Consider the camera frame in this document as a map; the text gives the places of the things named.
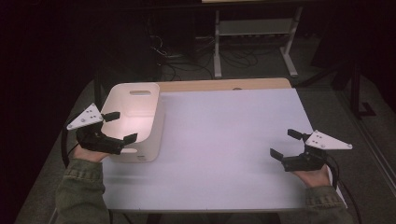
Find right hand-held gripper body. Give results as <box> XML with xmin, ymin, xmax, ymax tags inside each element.
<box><xmin>281</xmin><ymin>129</ymin><xmax>354</xmax><ymax>173</ymax></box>

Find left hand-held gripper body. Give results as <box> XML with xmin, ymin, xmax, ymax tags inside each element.
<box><xmin>65</xmin><ymin>103</ymin><xmax>126</xmax><ymax>156</ymax></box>

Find white plastic bin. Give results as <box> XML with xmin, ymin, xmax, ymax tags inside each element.
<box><xmin>100</xmin><ymin>82</ymin><xmax>165</xmax><ymax>163</ymax></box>

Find person's left hand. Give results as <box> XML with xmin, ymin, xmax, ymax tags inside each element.
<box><xmin>72</xmin><ymin>144</ymin><xmax>110</xmax><ymax>163</ymax></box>

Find person's right hand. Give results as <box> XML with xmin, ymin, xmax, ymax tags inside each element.
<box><xmin>292</xmin><ymin>164</ymin><xmax>332</xmax><ymax>189</ymax></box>

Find white table mat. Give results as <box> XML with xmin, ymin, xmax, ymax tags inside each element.
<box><xmin>102</xmin><ymin>88</ymin><xmax>348</xmax><ymax>213</ymax></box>

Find black metal stand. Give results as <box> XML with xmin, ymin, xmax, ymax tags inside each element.
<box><xmin>298</xmin><ymin>60</ymin><xmax>377</xmax><ymax>119</ymax></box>

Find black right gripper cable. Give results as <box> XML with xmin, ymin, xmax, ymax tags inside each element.
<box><xmin>325</xmin><ymin>153</ymin><xmax>363</xmax><ymax>224</ymax></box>

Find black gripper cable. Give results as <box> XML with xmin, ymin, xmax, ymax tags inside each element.
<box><xmin>61</xmin><ymin>124</ymin><xmax>79</xmax><ymax>169</ymax></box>
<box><xmin>325</xmin><ymin>153</ymin><xmax>363</xmax><ymax>224</ymax></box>

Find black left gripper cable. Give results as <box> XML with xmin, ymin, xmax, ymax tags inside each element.
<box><xmin>61</xmin><ymin>124</ymin><xmax>79</xmax><ymax>169</ymax></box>

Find black floor cables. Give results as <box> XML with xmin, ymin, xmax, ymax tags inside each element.
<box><xmin>148</xmin><ymin>34</ymin><xmax>260</xmax><ymax>82</ymax></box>

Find white metal frame stand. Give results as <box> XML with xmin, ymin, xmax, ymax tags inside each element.
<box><xmin>201</xmin><ymin>0</ymin><xmax>304</xmax><ymax>79</ymax></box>

